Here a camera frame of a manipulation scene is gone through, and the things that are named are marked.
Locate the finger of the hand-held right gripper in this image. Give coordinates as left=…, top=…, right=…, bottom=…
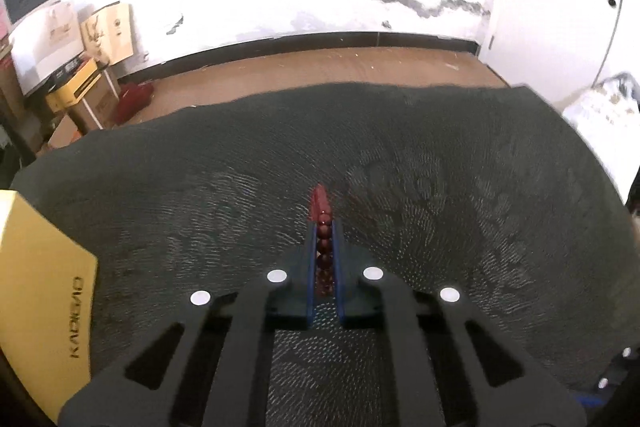
left=595, top=342, right=640, bottom=408

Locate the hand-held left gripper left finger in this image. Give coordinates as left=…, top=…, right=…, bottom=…
left=59, top=219, right=321, bottom=427

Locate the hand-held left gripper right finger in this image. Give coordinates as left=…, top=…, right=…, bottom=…
left=330, top=217, right=588, bottom=427

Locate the red bead bracelet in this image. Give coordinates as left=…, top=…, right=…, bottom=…
left=308, top=184, right=335, bottom=298

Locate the large yellow cardboard box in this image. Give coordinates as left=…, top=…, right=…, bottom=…
left=0, top=189, right=98, bottom=425

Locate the dark patterned mat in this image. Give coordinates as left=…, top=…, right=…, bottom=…
left=10, top=82, right=628, bottom=427

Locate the dark red cloth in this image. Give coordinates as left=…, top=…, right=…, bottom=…
left=116, top=82, right=153, bottom=124

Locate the white printed plastic bag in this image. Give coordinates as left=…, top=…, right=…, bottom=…
left=562, top=73, right=640, bottom=188

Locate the brown cardboard box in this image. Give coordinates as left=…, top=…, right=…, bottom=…
left=47, top=72, right=121, bottom=150

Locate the small yellow flat box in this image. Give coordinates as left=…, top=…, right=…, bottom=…
left=45, top=57, right=103, bottom=112

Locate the white door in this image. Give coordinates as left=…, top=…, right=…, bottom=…
left=492, top=0, right=640, bottom=88

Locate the white cardboard box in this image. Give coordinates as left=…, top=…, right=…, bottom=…
left=10, top=1, right=86, bottom=96

